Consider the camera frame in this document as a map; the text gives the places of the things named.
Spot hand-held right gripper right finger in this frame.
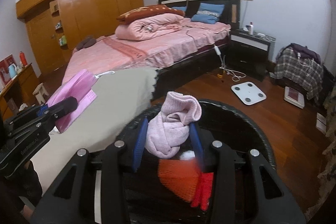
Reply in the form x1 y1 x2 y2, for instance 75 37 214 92
188 123 306 224

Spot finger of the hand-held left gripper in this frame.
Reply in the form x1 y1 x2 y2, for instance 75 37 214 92
8 96 79 139
4 105 50 126

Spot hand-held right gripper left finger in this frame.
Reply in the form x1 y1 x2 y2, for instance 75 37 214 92
33 116 150 224

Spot white tissue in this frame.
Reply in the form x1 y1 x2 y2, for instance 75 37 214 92
180 150 196 161

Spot pink face mask pack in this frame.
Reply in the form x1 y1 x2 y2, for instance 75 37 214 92
45 69 116 134

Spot pale pink sock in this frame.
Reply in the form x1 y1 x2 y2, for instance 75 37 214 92
146 91 202 159

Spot black bag lined bin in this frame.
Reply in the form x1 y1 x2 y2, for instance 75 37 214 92
123 99 276 224

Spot orange foam net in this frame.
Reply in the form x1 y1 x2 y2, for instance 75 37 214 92
157 158 201 202

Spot red mesh net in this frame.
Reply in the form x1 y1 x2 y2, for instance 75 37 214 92
190 172 214 210

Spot person's left forearm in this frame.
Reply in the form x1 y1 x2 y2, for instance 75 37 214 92
0 161 44 224

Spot small wooden stool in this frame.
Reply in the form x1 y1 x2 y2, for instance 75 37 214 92
32 83 49 105

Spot wooden sideboard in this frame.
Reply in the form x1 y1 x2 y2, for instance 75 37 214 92
0 63 40 119

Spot beige tablecloth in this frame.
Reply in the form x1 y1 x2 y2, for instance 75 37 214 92
25 67 159 203

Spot light blue kettle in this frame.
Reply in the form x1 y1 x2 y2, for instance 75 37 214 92
8 63 19 79

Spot red framed photo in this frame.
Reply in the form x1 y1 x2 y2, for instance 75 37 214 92
0 54 15 83

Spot bed with pink sheet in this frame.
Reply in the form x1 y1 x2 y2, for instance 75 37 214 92
62 0 241 88

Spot white body scale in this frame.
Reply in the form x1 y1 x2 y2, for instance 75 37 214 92
231 82 267 106

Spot black and white nightstand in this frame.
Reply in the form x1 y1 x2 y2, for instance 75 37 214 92
227 28 276 83

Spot white scale with dark top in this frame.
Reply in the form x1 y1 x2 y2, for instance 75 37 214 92
283 86 305 109

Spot wooden wardrobe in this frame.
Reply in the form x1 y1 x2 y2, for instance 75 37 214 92
16 0 144 77

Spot pink folded quilt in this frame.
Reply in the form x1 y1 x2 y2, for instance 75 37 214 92
115 14 184 41

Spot plaid cloth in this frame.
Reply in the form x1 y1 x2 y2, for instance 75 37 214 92
274 46 324 102

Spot blue pillow with patterned band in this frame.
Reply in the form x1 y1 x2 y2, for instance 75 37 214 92
191 3 225 24

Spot white paper box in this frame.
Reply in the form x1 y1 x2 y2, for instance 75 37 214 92
316 112 327 134

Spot dark red patterned blanket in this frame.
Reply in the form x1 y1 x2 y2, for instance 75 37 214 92
116 4 185 22

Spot patterned grey curtain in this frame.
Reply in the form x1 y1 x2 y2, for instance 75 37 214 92
316 90 336 214

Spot dark purple garment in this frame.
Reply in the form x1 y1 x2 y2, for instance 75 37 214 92
290 43 321 64

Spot white floor cables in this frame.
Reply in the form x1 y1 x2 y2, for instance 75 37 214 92
223 55 246 82

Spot white chargers with cables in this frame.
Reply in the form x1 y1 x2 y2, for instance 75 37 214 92
256 32 273 41

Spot white charging cable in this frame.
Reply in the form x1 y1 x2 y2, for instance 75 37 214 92
297 52 315 72

